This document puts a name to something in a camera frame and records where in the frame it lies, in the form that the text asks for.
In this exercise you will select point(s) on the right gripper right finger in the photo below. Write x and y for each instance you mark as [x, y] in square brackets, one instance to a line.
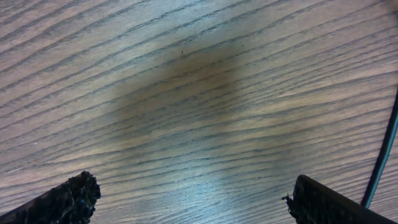
[314, 203]

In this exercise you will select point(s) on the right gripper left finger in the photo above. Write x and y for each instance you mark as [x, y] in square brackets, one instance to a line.
[72, 202]

